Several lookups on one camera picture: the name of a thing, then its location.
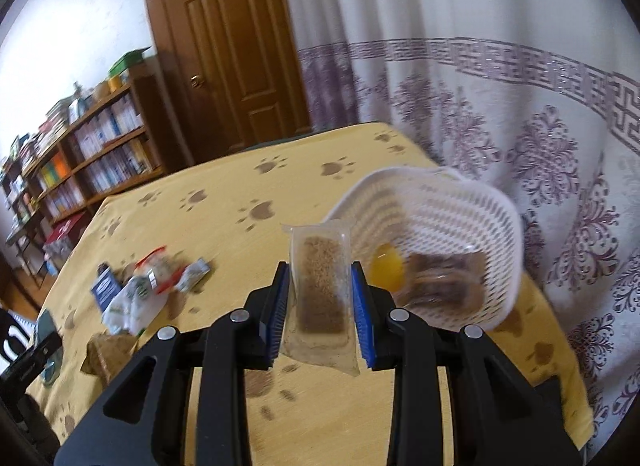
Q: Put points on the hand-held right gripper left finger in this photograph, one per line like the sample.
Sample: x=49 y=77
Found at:
x=280 y=306

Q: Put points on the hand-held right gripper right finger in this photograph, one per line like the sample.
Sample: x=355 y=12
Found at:
x=361 y=316

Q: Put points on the clear packet brown snack bar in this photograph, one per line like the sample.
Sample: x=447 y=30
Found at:
x=320 y=286
x=110 y=353

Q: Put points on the blue cracker packet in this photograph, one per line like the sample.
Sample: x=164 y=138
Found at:
x=106 y=291

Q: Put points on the red-trimmed clear snack packet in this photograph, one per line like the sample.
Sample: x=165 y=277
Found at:
x=160 y=271

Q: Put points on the white plastic basket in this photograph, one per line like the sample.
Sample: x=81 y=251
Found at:
x=440 y=206

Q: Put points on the black chair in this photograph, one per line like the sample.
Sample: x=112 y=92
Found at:
x=7 y=328

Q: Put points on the yellow jelly cup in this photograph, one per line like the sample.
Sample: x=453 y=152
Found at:
x=387 y=266

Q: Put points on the brown cookie packet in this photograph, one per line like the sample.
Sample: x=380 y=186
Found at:
x=445 y=281

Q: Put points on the small silver wrapped packet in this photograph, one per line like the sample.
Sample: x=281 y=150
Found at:
x=192 y=273

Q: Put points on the yellow paw print tablecloth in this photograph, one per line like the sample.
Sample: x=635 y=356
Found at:
x=210 y=226

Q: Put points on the white green snack packet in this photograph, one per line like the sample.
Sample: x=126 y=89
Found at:
x=130 y=301

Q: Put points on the dark wooden side table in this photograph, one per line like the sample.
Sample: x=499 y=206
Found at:
x=22 y=233

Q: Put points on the red cardboard box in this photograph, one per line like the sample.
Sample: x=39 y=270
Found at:
x=65 y=236

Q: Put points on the rows of books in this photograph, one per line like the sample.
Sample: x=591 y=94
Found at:
x=107 y=165

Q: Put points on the wooden bookshelf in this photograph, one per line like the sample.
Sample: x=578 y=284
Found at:
x=145 y=110

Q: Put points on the brass door knob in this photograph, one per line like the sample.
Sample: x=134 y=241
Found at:
x=197 y=80

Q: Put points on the white purple patterned curtain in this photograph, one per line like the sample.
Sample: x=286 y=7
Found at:
x=500 y=95

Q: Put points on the brown wooden door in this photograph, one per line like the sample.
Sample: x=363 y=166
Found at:
x=225 y=45

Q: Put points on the green box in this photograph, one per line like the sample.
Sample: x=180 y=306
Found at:
x=127 y=61

